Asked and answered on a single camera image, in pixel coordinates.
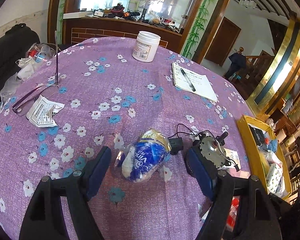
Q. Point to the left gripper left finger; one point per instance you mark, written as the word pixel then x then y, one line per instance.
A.
pixel 44 218

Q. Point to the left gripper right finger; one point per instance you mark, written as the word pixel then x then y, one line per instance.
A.
pixel 256 217

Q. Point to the blue Vinda tissue packet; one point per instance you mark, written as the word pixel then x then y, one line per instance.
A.
pixel 139 160

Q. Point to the lemon print tissue pack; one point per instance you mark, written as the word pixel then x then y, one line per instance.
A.
pixel 275 180

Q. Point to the blue towel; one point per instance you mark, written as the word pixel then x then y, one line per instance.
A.
pixel 272 145

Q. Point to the red white packet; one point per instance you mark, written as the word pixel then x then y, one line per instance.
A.
pixel 231 219

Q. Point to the yellow cardboard box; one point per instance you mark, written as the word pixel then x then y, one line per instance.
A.
pixel 259 157

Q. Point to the pink paper card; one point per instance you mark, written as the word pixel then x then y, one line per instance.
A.
pixel 235 168

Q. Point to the black box in tray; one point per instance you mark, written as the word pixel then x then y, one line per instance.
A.
pixel 258 135

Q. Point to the small electric motor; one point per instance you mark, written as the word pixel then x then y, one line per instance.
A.
pixel 209 146

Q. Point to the crumpled foil leaflet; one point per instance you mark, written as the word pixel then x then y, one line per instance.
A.
pixel 42 111

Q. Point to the purple floral tablecloth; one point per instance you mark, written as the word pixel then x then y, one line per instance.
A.
pixel 110 100

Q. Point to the white paper notepad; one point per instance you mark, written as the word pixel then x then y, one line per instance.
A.
pixel 201 83

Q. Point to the black pen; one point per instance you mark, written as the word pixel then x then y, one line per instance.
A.
pixel 188 80

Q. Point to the person in dark clothes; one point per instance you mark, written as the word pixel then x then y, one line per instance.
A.
pixel 238 61

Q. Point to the brown wooden door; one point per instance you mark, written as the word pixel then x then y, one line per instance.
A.
pixel 223 42

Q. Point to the wooden sideboard cabinet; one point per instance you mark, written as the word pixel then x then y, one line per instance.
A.
pixel 76 30

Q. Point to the white plastic jar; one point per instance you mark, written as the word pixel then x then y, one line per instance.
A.
pixel 146 46

